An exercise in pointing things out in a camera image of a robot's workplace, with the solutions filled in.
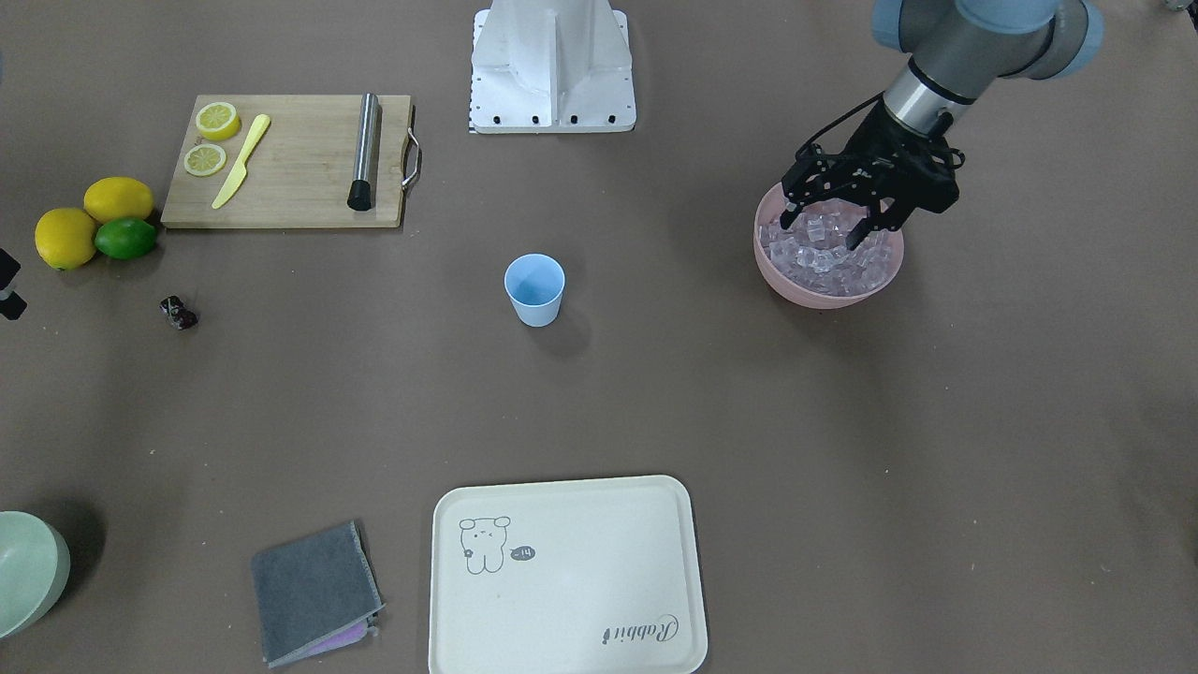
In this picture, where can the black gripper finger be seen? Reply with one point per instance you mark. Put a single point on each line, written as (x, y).
(817, 176)
(890, 198)

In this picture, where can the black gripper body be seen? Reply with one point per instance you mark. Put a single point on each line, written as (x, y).
(869, 135)

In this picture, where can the clear ice cubes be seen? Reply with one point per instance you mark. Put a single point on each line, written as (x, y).
(813, 251)

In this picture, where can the dark red cherries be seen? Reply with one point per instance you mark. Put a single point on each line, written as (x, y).
(178, 315)

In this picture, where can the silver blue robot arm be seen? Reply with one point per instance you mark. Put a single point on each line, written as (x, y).
(956, 49)

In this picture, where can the light blue cup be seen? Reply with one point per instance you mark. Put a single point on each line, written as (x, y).
(535, 285)

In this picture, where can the pink bowl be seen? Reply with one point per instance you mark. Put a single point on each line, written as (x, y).
(772, 203)

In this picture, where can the steel muddler black tip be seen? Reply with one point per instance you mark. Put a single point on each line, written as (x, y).
(361, 193)

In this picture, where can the cream rabbit tray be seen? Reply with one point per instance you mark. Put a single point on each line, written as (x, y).
(576, 576)

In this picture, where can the wooden cutting board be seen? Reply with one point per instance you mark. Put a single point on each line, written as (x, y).
(300, 172)

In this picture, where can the yellow plastic knife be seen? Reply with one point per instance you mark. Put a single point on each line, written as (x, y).
(239, 169)

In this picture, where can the lemon half upper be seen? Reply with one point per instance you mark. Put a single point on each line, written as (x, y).
(218, 121)

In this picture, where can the lemon half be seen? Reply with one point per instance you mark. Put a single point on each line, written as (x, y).
(218, 121)
(204, 160)

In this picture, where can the lemon half lower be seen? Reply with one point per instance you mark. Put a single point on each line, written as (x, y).
(204, 160)

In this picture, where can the grey folded cloth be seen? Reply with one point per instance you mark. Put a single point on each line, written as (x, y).
(314, 595)

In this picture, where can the green lime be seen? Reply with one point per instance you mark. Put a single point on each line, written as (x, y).
(126, 238)

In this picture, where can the yellow lemon upper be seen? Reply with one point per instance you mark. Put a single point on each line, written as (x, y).
(118, 197)

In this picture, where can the yellow lemon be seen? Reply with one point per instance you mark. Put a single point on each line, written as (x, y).
(118, 197)
(64, 238)

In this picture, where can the mint green bowl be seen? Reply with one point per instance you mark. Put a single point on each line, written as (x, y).
(35, 565)

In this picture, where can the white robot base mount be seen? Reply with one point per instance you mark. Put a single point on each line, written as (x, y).
(551, 67)

